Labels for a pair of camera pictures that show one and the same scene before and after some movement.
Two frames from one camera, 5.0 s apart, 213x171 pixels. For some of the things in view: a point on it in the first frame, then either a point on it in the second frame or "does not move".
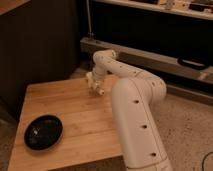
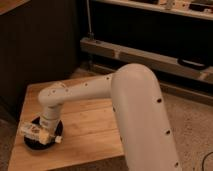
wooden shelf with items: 196,8 does not move
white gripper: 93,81 to 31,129
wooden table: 90,125 does not move
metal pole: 91,33 does not move
